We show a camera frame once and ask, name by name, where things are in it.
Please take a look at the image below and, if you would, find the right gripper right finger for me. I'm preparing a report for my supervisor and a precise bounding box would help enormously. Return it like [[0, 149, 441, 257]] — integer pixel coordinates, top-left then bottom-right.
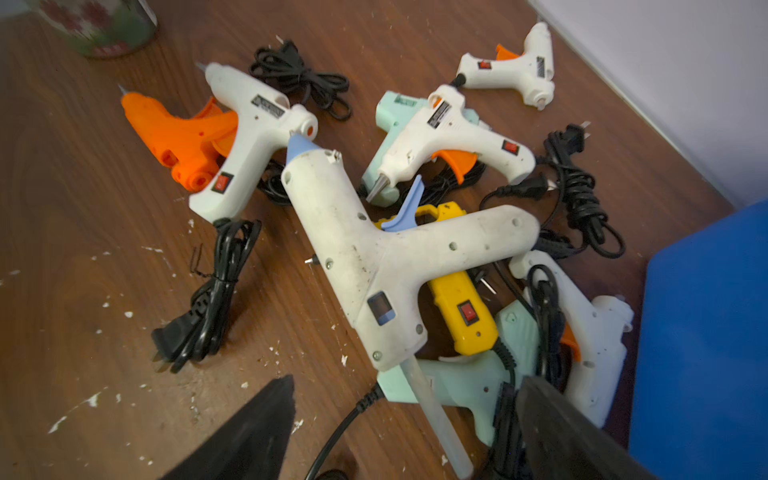
[[516, 376, 654, 479]]

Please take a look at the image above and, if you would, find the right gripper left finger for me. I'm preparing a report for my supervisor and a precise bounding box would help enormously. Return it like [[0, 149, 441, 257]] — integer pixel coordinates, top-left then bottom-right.
[[164, 375, 296, 479]]

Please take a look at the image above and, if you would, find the large white glue gun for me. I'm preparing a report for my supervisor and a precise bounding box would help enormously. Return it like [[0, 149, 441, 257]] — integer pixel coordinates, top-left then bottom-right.
[[281, 134, 540, 372]]

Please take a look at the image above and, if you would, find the white glue gun orange trigger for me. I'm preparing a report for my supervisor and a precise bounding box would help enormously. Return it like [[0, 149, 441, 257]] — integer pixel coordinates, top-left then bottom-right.
[[366, 85, 536, 203]]

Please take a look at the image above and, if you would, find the small mint glue gun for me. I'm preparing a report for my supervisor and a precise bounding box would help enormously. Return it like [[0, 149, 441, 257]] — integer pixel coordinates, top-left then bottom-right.
[[376, 298, 541, 448]]

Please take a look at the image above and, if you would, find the blue plastic storage box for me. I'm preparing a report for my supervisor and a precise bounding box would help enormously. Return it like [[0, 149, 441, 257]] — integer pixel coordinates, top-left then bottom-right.
[[629, 203, 767, 479]]

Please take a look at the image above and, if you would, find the yellow glue gun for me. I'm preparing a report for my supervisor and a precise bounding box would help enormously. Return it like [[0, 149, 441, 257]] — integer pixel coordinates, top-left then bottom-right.
[[374, 202, 500, 358]]

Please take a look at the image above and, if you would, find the mint glue gun under white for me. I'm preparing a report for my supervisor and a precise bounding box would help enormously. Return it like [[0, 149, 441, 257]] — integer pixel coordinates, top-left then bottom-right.
[[358, 91, 491, 207]]

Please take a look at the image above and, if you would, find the small white glue gun far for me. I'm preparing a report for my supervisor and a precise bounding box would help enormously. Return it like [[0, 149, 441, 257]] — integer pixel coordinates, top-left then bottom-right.
[[453, 22, 555, 111]]

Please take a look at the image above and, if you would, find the black power cord with plug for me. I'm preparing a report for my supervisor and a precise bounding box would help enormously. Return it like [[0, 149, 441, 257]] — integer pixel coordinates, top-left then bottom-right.
[[149, 217, 264, 376]]

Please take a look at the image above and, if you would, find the bundled black cord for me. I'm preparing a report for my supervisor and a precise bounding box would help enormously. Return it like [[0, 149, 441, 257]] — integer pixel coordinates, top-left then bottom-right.
[[248, 38, 354, 122]]

